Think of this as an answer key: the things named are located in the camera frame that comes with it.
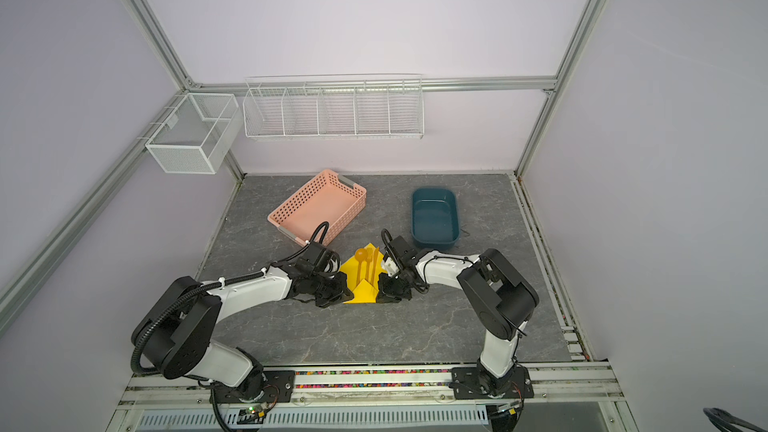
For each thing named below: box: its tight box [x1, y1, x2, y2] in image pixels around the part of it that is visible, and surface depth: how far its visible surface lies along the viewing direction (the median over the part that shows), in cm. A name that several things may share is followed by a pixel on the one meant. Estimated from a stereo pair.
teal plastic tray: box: [411, 187, 459, 247], surface depth 110 cm
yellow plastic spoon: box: [354, 248, 368, 283], surface depth 98 cm
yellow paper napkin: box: [340, 243, 387, 304], surface depth 95 cm
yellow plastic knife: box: [372, 247, 380, 285], surface depth 96 cm
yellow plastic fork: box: [365, 248, 375, 283], surface depth 99 cm
